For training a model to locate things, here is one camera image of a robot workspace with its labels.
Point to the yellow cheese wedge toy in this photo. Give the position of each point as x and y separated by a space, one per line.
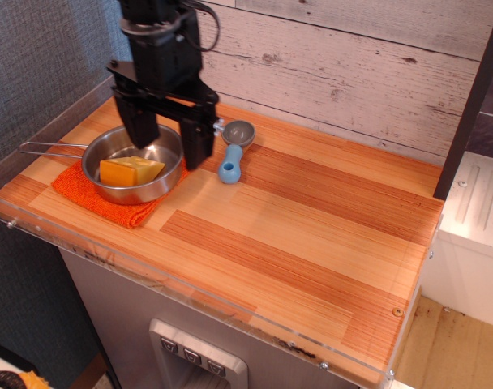
129 171

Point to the orange folded cloth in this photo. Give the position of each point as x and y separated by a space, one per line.
75 186

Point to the white toy sink counter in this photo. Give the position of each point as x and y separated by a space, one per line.
458 273

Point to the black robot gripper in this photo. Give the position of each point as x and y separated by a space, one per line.
163 79

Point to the orange black object bottom left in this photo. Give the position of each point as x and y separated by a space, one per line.
24 380

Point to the silver dispenser panel with buttons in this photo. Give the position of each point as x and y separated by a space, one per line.
191 356

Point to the grey toy fridge cabinet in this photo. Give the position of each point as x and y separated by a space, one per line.
122 311

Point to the clear acrylic table guard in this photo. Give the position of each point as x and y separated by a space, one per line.
317 250

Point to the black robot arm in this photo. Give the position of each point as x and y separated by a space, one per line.
160 19

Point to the blue grey toy scoop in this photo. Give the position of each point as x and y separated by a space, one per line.
238 136

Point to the stainless steel pot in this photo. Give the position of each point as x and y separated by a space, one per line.
116 143

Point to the dark right frame post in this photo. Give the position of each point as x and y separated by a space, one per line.
469 116

